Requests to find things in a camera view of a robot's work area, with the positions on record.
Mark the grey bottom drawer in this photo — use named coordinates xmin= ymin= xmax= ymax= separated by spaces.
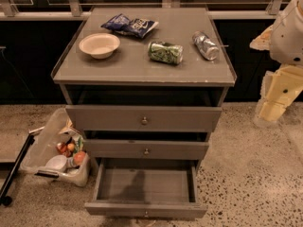
xmin=85 ymin=158 xmax=206 ymax=219

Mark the grey drawer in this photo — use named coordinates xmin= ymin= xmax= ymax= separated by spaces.
xmin=65 ymin=105 xmax=222 ymax=132
xmin=85 ymin=158 xmax=206 ymax=219
xmin=84 ymin=139 xmax=209 ymax=160

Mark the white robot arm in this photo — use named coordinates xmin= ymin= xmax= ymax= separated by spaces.
xmin=250 ymin=0 xmax=303 ymax=124

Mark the grey drawer cabinet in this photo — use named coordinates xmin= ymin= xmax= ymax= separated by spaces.
xmin=50 ymin=6 xmax=238 ymax=163

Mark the grey middle drawer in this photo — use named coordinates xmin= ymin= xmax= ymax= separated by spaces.
xmin=84 ymin=139 xmax=209 ymax=160

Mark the grey top drawer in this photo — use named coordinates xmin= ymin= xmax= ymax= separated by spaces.
xmin=65 ymin=105 xmax=222 ymax=132

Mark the silver soda can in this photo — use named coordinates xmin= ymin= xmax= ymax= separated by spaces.
xmin=192 ymin=31 xmax=219 ymax=61

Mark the green soda can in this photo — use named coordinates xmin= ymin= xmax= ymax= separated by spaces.
xmin=148 ymin=41 xmax=183 ymax=65

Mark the blue chip bag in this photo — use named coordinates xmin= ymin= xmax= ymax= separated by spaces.
xmin=102 ymin=13 xmax=158 ymax=39

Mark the white paper bowl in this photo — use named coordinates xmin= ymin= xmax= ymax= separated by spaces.
xmin=79 ymin=33 xmax=120 ymax=60

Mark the red apple in bin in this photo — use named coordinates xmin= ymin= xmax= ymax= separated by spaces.
xmin=73 ymin=151 xmax=86 ymax=166

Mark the metal window railing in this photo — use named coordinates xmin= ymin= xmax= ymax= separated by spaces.
xmin=0 ymin=0 xmax=303 ymax=21

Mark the red snack packet in bin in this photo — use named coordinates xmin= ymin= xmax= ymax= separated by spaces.
xmin=56 ymin=142 xmax=72 ymax=157

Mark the clear plastic bin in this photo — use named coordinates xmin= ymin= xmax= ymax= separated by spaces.
xmin=20 ymin=108 xmax=90 ymax=187

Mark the white cup in bin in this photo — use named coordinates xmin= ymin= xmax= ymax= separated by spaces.
xmin=45 ymin=155 xmax=67 ymax=172

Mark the black metal stand leg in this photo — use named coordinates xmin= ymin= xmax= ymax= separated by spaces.
xmin=0 ymin=134 xmax=34 ymax=206

